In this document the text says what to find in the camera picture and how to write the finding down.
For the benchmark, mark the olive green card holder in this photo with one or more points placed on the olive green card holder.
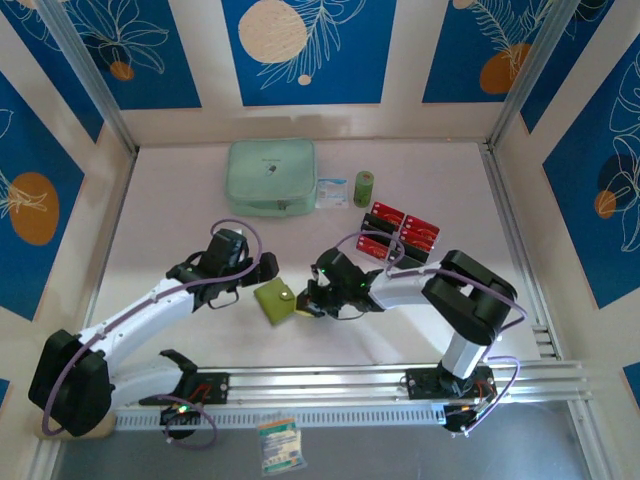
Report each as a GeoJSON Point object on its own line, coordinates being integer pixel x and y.
{"type": "Point", "coordinates": [272, 302]}

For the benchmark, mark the red credit card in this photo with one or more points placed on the red credit card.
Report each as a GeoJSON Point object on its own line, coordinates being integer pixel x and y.
{"type": "Point", "coordinates": [390, 211]}
{"type": "Point", "coordinates": [422, 227]}
{"type": "Point", "coordinates": [419, 241]}
{"type": "Point", "coordinates": [371, 247]}

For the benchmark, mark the black credit card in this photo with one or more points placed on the black credit card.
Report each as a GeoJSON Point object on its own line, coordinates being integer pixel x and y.
{"type": "Point", "coordinates": [374, 231]}
{"type": "Point", "coordinates": [377, 220]}
{"type": "Point", "coordinates": [412, 256]}

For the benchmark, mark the red packets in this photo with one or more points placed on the red packets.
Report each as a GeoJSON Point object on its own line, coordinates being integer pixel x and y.
{"type": "Point", "coordinates": [400, 235]}

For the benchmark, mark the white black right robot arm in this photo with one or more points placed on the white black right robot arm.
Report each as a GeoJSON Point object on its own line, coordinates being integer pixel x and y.
{"type": "Point", "coordinates": [400, 292]}

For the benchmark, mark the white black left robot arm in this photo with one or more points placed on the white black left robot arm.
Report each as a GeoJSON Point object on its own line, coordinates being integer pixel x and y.
{"type": "Point", "coordinates": [150, 305]}

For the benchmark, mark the mint green zip pouch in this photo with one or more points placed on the mint green zip pouch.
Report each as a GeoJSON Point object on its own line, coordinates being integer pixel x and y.
{"type": "Point", "coordinates": [270, 172]}

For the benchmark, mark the white blue sachet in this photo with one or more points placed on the white blue sachet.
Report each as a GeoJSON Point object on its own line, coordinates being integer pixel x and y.
{"type": "Point", "coordinates": [332, 192]}

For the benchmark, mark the green cylinder can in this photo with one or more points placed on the green cylinder can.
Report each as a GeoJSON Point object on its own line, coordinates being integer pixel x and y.
{"type": "Point", "coordinates": [364, 190]}

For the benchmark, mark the green orange plastic packet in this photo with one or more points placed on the green orange plastic packet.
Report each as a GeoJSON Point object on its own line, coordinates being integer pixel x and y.
{"type": "Point", "coordinates": [281, 445]}

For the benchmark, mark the grey metal panel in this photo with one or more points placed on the grey metal panel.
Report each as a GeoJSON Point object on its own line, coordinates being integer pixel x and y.
{"type": "Point", "coordinates": [400, 455]}

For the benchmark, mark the black connector module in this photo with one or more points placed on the black connector module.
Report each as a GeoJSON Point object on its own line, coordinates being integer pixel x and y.
{"type": "Point", "coordinates": [180, 425]}
{"type": "Point", "coordinates": [457, 420]}

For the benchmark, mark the beige foam block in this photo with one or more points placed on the beige foam block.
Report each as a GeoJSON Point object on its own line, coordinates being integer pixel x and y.
{"type": "Point", "coordinates": [100, 431]}

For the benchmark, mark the aluminium mounting rail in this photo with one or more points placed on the aluminium mounting rail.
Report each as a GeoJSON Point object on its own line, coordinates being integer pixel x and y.
{"type": "Point", "coordinates": [325, 382]}

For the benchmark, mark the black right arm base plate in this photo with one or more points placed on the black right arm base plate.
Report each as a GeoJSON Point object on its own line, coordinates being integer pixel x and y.
{"type": "Point", "coordinates": [422, 382]}

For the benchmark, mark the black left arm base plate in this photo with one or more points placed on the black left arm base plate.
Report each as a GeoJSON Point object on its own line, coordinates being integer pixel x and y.
{"type": "Point", "coordinates": [215, 387]}

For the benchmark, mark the aluminium side rail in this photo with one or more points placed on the aluminium side rail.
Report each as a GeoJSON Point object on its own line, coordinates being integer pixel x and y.
{"type": "Point", "coordinates": [111, 235]}
{"type": "Point", "coordinates": [505, 225]}

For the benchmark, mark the aluminium frame post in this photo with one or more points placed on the aluminium frame post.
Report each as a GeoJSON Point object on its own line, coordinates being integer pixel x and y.
{"type": "Point", "coordinates": [85, 70]}
{"type": "Point", "coordinates": [535, 70]}

